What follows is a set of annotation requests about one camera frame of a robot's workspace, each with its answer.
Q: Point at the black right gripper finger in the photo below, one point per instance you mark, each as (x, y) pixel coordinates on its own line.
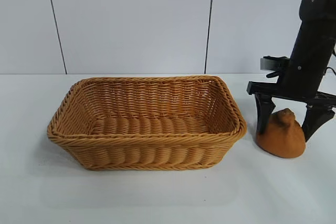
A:
(263, 113)
(315, 121)

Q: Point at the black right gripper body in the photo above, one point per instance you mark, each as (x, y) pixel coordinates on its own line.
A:
(307, 64)

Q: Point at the knobby orange fruit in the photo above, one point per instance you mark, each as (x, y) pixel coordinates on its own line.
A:
(281, 140)

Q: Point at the woven wicker basket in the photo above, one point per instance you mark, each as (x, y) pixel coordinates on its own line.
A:
(147, 145)

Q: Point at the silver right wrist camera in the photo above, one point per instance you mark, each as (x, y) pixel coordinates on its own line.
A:
(273, 64)

